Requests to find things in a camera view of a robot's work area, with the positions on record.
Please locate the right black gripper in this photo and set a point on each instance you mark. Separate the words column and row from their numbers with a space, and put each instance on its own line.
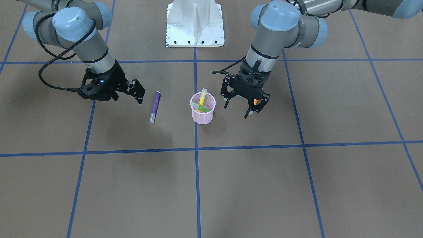
column 116, row 76

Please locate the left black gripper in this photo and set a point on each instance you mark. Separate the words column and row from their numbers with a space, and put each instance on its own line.
column 228, row 89

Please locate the purple marker pen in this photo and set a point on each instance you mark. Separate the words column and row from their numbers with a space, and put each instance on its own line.
column 155, row 107

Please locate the yellow marker pen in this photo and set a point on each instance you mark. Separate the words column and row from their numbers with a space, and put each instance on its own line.
column 202, row 97

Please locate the green marker pen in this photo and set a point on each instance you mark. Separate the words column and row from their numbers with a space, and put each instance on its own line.
column 197, row 107

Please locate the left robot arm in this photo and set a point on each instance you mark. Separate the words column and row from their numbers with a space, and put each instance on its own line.
column 288, row 24

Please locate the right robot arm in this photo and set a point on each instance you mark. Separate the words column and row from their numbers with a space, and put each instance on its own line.
column 75, row 25

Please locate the pink mesh pen holder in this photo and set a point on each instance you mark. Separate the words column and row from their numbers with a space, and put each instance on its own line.
column 210, row 103

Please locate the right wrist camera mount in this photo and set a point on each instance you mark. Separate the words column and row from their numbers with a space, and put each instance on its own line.
column 95, row 87

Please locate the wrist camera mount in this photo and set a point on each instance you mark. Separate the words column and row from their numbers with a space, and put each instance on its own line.
column 251, row 77
column 95, row 87

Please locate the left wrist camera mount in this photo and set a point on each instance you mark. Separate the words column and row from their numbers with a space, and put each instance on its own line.
column 251, row 77

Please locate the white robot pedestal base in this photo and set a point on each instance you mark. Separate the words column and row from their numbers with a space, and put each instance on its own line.
column 194, row 23

